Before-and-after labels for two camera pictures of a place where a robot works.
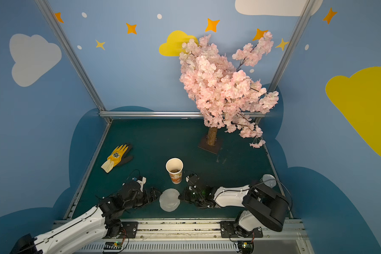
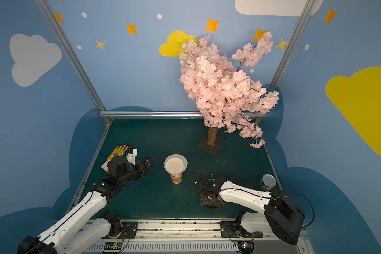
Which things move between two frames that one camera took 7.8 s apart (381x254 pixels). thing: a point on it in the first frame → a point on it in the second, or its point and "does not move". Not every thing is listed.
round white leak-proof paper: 169,200 → 175,163
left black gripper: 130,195 → 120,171
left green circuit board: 112,245 does not move
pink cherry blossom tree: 226,96 does not move
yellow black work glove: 119,156 does not move
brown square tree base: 214,148 does not move
